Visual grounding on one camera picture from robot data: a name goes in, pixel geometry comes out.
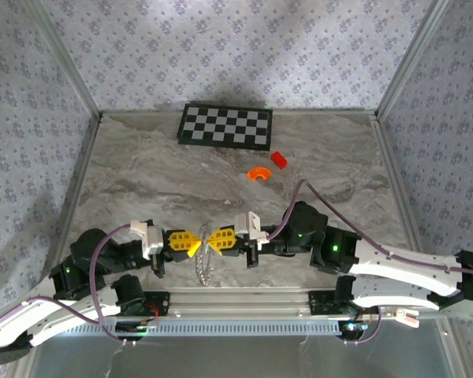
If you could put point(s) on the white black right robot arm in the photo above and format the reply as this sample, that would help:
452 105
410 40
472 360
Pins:
410 267

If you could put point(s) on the red block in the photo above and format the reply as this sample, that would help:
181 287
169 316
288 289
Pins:
279 159

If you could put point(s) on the grey metal sheet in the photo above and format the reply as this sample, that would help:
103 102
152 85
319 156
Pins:
240 358

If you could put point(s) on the aluminium side rail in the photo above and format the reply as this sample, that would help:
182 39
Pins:
389 157
73 197

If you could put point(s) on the small circuit board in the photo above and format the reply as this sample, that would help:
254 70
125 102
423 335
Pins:
352 327
138 327

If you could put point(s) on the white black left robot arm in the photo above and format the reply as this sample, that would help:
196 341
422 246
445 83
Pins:
55 319

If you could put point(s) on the aluminium frame post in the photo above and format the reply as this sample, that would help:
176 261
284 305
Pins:
69 59
410 59

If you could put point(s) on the black white checkerboard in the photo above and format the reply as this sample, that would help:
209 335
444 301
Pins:
224 126

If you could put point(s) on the clear linked key tags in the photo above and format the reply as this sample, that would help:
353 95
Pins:
205 275

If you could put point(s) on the aluminium frame rail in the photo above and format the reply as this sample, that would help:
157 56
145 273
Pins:
240 301

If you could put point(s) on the white orange tag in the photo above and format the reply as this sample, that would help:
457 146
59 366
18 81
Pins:
408 318

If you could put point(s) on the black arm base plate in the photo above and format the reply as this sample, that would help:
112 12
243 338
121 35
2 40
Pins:
319 303
161 303

